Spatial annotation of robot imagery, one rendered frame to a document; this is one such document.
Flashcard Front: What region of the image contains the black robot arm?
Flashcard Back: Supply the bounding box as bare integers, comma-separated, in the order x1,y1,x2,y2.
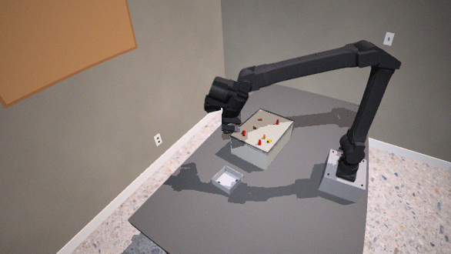
204,40,401,182

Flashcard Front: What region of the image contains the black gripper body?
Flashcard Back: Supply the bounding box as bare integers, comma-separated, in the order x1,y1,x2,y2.
222,100,243,131

